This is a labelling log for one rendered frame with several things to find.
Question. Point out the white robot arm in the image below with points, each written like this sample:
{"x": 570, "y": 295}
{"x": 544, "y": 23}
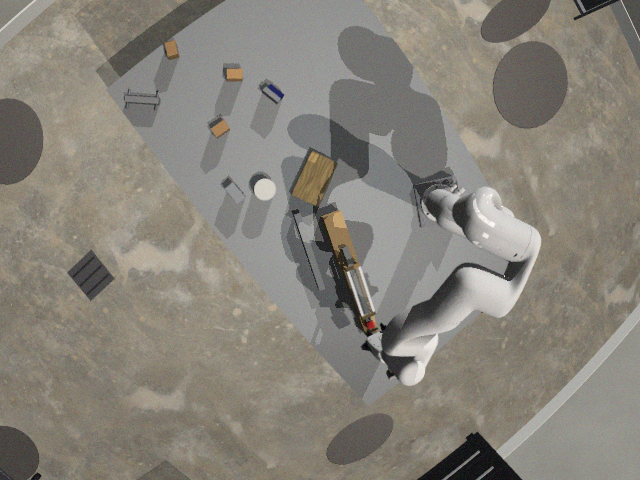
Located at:
{"x": 470, "y": 286}

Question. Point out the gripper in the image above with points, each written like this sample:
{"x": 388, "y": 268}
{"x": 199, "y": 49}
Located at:
{"x": 374, "y": 343}

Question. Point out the tan wooden block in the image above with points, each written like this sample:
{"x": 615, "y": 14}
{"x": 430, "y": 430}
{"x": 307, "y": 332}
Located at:
{"x": 171, "y": 49}
{"x": 234, "y": 74}
{"x": 220, "y": 129}

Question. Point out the white short cylinder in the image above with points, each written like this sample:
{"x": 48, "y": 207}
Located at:
{"x": 264, "y": 189}

